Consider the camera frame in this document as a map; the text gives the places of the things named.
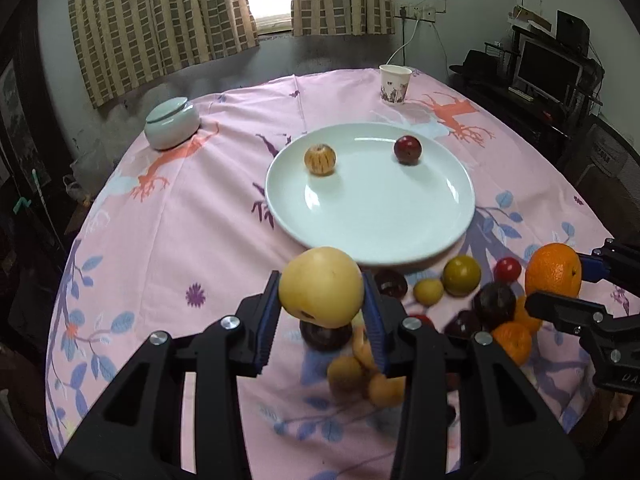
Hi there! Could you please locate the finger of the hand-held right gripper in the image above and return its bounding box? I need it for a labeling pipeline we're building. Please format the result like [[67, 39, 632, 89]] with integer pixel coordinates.
[[579, 239, 640, 285], [524, 290, 627, 337]]

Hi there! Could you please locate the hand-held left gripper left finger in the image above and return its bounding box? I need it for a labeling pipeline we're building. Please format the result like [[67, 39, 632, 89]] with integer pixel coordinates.
[[55, 270, 281, 480]]

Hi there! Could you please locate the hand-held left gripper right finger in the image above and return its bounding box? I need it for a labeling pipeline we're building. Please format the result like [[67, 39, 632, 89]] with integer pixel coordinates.
[[361, 271, 586, 480]]

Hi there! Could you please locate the small yellow round fruit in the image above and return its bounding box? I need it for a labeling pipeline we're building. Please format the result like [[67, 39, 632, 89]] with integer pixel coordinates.
[[413, 278, 445, 306], [352, 327, 376, 368]]

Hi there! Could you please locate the small tangerine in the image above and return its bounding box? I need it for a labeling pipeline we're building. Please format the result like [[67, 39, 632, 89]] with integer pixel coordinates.
[[491, 321, 533, 366], [514, 296, 543, 333]]

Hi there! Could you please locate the large orange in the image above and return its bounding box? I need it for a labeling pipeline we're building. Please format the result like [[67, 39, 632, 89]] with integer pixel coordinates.
[[524, 242, 583, 298]]

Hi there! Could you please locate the pale yellow round fruit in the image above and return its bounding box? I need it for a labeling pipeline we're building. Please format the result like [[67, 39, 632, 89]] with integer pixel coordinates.
[[367, 372, 406, 408], [327, 355, 368, 396]]

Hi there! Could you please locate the dark purple plum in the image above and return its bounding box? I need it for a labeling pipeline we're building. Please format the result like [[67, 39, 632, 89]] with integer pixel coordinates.
[[374, 268, 409, 299], [472, 282, 517, 328], [444, 310, 483, 340]]

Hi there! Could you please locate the yellow pear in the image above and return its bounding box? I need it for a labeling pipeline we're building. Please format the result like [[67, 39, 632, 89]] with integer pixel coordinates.
[[278, 246, 365, 326]]

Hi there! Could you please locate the white oval plate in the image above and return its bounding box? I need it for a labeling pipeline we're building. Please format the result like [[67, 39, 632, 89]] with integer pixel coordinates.
[[265, 122, 476, 267]]

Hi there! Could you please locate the person's right hand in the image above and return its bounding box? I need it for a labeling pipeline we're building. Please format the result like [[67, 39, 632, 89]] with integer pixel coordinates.
[[607, 392, 635, 421]]

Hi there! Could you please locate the green-yellow plum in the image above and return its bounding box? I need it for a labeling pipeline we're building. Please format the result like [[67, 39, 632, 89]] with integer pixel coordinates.
[[442, 255, 482, 297]]

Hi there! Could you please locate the black mesh chair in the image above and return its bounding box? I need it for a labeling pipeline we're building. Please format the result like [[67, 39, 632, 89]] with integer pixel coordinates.
[[557, 115, 640, 201]]

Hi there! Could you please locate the pink printed tablecloth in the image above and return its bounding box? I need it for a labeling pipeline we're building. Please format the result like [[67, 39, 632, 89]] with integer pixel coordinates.
[[45, 67, 633, 480]]

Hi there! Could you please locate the striped tan fruit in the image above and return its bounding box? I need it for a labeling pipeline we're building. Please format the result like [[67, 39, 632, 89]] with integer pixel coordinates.
[[304, 143, 337, 177]]

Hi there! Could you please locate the dark computer desk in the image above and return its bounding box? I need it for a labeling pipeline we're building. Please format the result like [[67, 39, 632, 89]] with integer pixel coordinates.
[[450, 40, 606, 161]]

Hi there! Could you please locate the dark red plum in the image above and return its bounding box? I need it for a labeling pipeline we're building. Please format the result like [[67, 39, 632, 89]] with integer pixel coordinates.
[[393, 135, 422, 166]]

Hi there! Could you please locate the computer monitor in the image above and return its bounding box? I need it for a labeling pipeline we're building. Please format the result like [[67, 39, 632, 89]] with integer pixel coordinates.
[[515, 39, 585, 101]]

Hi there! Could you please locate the pale green lidded jar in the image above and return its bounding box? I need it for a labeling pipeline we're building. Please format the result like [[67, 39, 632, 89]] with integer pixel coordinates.
[[144, 96, 201, 151]]

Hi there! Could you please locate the clear plastic bag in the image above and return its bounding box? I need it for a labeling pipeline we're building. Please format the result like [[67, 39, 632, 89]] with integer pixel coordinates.
[[62, 150, 118, 206]]

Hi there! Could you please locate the black hat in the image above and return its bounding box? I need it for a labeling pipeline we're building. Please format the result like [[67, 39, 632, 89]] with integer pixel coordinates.
[[448, 50, 501, 78]]

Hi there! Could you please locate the black speaker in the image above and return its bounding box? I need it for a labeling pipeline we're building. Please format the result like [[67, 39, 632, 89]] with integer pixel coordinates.
[[556, 10, 591, 53]]

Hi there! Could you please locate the printed paper cup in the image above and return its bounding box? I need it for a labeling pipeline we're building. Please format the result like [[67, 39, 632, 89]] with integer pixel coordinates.
[[378, 64, 412, 106]]

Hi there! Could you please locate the white power cable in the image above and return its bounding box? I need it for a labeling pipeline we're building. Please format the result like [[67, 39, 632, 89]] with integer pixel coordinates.
[[386, 15, 418, 67]]

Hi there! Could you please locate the white wall outlet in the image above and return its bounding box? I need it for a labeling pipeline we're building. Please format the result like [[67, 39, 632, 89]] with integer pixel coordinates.
[[397, 5, 436, 23]]

